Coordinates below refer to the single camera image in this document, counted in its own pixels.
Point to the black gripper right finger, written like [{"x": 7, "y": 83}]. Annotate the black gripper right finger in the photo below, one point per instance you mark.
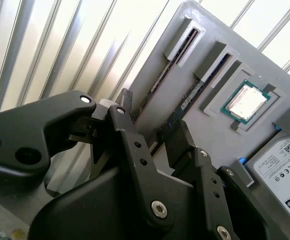
[{"x": 209, "y": 190}]

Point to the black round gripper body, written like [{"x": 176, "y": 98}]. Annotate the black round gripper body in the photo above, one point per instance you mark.
[{"x": 92, "y": 212}]

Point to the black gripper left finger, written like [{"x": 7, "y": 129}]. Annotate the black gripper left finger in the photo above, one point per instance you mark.
[{"x": 22, "y": 130}]

